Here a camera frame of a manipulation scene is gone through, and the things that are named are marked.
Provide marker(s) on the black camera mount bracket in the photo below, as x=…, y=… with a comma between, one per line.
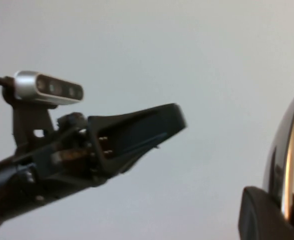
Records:
x=24, y=120

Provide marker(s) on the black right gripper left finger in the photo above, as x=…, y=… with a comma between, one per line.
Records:
x=259, y=220

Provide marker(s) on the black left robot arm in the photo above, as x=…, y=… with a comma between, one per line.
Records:
x=11, y=205

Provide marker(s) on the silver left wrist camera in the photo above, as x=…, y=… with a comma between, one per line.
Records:
x=26, y=85

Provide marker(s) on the stainless steel lid black knob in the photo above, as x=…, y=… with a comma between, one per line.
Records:
x=279, y=150

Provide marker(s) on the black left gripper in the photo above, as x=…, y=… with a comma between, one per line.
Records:
x=71, y=170

